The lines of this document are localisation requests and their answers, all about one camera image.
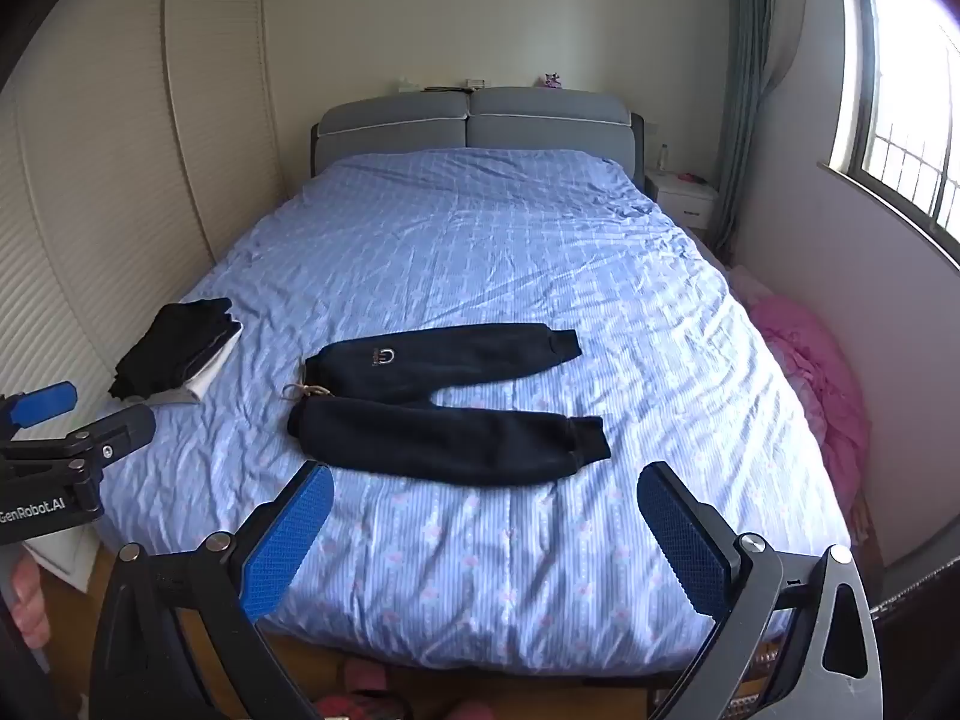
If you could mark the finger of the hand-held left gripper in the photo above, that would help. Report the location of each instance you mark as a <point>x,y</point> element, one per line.
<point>124,427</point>
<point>45,401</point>

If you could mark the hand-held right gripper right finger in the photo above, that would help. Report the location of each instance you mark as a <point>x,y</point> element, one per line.
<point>682,540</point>

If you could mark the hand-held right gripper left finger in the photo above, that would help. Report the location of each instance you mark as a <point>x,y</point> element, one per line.
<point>289,540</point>

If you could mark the dark navy pants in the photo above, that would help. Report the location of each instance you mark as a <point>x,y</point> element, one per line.
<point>420,439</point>

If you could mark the person's left hand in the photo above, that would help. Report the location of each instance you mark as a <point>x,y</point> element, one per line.
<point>28,604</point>

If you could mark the black folded clothes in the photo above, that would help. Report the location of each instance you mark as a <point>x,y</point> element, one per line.
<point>169,349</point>

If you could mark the pink slipper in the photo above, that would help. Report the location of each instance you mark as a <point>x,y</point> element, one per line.
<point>366,676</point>
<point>472,711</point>

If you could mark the red slipper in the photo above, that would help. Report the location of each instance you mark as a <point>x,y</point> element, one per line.
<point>360,709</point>

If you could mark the pink blanket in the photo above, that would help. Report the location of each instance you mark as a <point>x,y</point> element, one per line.
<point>814,375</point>

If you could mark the brown wicker chair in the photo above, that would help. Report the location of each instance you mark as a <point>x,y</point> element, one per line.
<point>915,592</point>

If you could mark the cream louvered wardrobe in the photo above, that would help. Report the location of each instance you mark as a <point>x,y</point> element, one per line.
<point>112,165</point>

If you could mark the white nightstand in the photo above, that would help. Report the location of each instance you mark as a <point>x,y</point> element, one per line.
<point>686,199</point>

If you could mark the bed with blue sheet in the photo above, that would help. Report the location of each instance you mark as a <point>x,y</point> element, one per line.
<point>487,255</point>

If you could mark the white tissue pack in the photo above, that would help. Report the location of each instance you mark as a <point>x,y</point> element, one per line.
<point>407,85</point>

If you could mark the grey padded headboard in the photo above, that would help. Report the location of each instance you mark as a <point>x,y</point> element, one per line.
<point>525,116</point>

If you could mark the grey-green curtain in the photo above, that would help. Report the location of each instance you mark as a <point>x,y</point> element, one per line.
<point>750,90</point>

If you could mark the flat black item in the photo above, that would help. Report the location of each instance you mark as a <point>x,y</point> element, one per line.
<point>442,88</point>

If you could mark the window with dark frame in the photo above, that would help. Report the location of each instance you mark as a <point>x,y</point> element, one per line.
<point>900,90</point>

